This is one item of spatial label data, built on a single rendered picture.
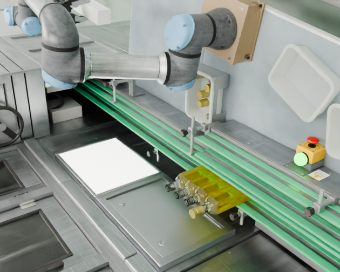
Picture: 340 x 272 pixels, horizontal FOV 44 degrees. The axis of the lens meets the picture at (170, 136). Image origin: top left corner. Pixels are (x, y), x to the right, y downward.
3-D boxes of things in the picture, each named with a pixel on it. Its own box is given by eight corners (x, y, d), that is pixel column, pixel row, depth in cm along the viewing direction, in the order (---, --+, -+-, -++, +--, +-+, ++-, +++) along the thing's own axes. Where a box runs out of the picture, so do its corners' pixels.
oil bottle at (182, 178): (215, 170, 176) (172, 187, 164) (215, 158, 173) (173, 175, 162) (224, 177, 172) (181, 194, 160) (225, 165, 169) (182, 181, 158)
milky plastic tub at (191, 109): (199, 110, 195) (184, 114, 190) (202, 62, 185) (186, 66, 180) (225, 124, 182) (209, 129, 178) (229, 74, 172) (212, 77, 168)
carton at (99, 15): (85, -6, 196) (73, -5, 193) (110, 9, 180) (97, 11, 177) (85, 8, 199) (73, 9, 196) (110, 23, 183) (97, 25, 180)
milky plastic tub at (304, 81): (324, 120, 142) (307, 126, 138) (281, 75, 152) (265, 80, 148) (354, 82, 130) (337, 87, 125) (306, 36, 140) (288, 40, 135)
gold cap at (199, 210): (198, 203, 148) (188, 207, 146) (204, 207, 145) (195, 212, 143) (198, 211, 149) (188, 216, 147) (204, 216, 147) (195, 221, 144)
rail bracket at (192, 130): (202, 148, 178) (178, 156, 171) (204, 111, 170) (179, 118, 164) (206, 150, 176) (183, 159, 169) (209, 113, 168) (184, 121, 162)
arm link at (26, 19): (23, 9, 157) (13, 0, 164) (24, 38, 163) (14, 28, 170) (43, 8, 162) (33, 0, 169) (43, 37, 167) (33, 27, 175)
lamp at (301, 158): (297, 161, 145) (291, 163, 143) (299, 149, 143) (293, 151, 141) (307, 167, 142) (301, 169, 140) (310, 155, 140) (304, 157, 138)
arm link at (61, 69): (206, 55, 146) (41, 47, 129) (198, 94, 154) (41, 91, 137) (195, 42, 156) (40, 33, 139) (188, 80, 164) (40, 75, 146)
